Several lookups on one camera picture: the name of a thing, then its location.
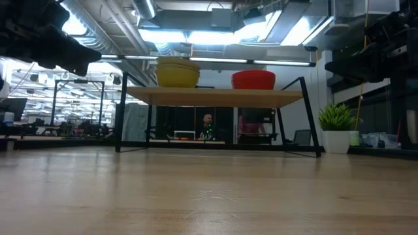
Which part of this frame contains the dark computer monitor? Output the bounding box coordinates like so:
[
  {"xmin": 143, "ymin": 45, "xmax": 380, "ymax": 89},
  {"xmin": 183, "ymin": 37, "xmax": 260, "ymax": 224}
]
[{"xmin": 0, "ymin": 97, "xmax": 29, "ymax": 122}]

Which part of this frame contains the green plant in white pot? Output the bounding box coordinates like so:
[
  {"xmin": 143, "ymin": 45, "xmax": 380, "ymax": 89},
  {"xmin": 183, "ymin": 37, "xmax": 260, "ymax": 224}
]
[{"xmin": 317, "ymin": 101, "xmax": 357, "ymax": 155}]

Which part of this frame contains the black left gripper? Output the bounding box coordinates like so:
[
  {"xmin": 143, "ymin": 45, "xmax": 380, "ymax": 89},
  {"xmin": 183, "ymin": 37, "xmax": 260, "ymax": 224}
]
[{"xmin": 19, "ymin": 0, "xmax": 102, "ymax": 77}]

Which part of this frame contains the person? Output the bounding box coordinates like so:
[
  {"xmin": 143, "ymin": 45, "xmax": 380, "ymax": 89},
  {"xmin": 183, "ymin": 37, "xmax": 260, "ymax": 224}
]
[
  {"xmin": 197, "ymin": 114, "xmax": 219, "ymax": 142},
  {"xmin": 237, "ymin": 108, "xmax": 274, "ymax": 144}
]

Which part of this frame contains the silver ventilation duct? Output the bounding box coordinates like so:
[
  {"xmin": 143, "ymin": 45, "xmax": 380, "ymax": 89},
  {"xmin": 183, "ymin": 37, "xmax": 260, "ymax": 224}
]
[{"xmin": 132, "ymin": 0, "xmax": 157, "ymax": 20}]

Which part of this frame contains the grey office chair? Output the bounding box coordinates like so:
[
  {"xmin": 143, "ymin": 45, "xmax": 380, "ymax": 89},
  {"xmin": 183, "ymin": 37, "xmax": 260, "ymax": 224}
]
[{"xmin": 293, "ymin": 129, "xmax": 312, "ymax": 146}]

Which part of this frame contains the wooden shelf with black legs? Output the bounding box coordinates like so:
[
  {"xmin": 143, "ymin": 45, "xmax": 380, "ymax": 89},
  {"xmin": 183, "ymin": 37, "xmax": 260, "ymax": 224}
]
[{"xmin": 114, "ymin": 72, "xmax": 323, "ymax": 159}]

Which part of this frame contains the light green cup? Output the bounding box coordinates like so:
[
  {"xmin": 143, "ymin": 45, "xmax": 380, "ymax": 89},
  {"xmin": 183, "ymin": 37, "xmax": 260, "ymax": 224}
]
[{"xmin": 349, "ymin": 130, "xmax": 361, "ymax": 147}]

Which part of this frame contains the black background rack frame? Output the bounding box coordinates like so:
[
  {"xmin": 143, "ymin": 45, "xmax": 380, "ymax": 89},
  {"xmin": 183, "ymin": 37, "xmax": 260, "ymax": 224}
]
[{"xmin": 52, "ymin": 79, "xmax": 106, "ymax": 128}]

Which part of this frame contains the long ceiling tube light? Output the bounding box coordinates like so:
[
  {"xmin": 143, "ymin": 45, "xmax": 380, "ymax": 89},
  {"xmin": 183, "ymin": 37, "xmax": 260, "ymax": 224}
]
[{"xmin": 99, "ymin": 54, "xmax": 317, "ymax": 68}]

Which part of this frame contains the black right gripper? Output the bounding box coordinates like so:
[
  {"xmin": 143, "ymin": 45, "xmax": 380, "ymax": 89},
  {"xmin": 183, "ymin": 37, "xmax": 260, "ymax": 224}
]
[{"xmin": 325, "ymin": 9, "xmax": 409, "ymax": 82}]

